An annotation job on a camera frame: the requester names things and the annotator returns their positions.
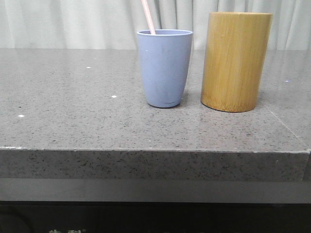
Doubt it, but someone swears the blue plastic cup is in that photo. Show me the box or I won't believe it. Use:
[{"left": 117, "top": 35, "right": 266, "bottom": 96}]
[{"left": 137, "top": 29, "right": 193, "bottom": 108}]

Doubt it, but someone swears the pink chopstick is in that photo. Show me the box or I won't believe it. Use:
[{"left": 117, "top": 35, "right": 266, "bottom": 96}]
[{"left": 141, "top": 0, "right": 156, "bottom": 35}]

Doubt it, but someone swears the bamboo cylinder holder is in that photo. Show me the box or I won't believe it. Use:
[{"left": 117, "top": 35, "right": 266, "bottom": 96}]
[{"left": 201, "top": 12, "right": 273, "bottom": 112}]

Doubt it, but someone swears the white curtain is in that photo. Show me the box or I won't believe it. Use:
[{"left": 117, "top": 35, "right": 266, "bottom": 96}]
[{"left": 0, "top": 0, "right": 311, "bottom": 50}]

